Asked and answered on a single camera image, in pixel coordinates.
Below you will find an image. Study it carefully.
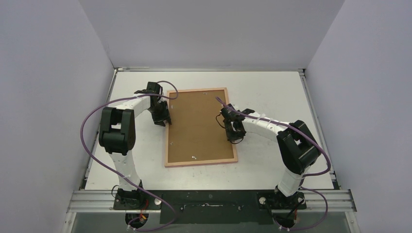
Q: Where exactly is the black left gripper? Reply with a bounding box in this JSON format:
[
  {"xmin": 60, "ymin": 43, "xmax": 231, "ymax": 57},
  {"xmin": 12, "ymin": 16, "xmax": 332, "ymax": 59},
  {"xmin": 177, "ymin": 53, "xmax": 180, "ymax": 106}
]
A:
[{"xmin": 148, "ymin": 101, "xmax": 171, "ymax": 128}]

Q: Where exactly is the pink wooden picture frame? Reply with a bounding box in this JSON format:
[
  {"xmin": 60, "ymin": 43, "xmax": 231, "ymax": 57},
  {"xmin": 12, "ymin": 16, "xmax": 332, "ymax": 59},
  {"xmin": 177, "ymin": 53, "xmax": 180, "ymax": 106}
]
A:
[{"xmin": 164, "ymin": 87, "xmax": 239, "ymax": 168}]

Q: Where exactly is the brown cardboard backing board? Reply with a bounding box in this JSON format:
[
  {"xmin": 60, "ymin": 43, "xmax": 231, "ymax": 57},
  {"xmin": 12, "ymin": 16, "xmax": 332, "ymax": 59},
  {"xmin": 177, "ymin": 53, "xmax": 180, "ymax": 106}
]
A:
[{"xmin": 168, "ymin": 90, "xmax": 235, "ymax": 164}]

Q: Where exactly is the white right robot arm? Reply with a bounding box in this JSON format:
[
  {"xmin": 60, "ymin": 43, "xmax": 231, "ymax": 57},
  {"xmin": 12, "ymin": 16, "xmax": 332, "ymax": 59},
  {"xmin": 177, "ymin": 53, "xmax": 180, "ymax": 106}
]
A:
[{"xmin": 220, "ymin": 105, "xmax": 321, "ymax": 209}]

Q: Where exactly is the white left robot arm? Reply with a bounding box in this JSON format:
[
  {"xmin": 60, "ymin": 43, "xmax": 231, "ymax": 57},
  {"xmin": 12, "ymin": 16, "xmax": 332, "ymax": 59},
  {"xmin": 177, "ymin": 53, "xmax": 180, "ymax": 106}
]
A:
[{"xmin": 99, "ymin": 82, "xmax": 172, "ymax": 210}]

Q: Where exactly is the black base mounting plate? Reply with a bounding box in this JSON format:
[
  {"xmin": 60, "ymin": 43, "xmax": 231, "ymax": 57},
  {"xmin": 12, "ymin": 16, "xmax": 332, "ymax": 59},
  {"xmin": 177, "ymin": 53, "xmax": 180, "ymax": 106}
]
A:
[{"xmin": 113, "ymin": 189, "xmax": 307, "ymax": 228}]

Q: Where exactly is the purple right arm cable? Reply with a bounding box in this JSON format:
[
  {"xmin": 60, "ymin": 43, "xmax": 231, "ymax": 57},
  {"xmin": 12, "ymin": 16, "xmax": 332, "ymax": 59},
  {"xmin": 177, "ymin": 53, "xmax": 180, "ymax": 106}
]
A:
[{"xmin": 215, "ymin": 96, "xmax": 332, "ymax": 232}]

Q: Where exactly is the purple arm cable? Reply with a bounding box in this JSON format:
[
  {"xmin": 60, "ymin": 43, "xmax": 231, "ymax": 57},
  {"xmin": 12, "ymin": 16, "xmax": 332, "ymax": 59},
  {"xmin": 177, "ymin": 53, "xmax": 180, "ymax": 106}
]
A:
[
  {"xmin": 80, "ymin": 80, "xmax": 179, "ymax": 232},
  {"xmin": 215, "ymin": 96, "xmax": 332, "ymax": 232}
]

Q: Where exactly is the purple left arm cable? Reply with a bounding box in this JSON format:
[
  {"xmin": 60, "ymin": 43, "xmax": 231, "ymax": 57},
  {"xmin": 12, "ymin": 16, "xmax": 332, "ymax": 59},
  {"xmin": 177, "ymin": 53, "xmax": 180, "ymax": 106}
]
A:
[{"xmin": 80, "ymin": 80, "xmax": 179, "ymax": 232}]

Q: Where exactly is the aluminium front rail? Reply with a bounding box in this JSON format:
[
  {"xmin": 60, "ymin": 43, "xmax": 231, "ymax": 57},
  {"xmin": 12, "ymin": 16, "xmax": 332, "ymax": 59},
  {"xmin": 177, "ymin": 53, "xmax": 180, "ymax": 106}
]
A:
[{"xmin": 68, "ymin": 189, "xmax": 357, "ymax": 213}]

